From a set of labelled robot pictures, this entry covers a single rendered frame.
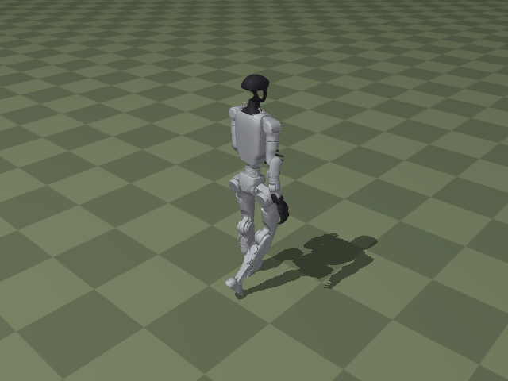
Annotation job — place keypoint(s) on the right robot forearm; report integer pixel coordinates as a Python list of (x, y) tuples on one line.
[(273, 177)]

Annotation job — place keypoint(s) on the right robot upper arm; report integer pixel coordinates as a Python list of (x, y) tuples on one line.
[(272, 129)]

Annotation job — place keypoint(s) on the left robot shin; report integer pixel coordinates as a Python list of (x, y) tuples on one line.
[(245, 240)]

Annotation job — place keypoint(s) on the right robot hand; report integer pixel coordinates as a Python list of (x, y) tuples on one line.
[(282, 208)]

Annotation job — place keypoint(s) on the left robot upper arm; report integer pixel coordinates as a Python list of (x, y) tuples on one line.
[(232, 112)]

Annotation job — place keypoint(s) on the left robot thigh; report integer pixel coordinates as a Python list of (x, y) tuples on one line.
[(247, 207)]

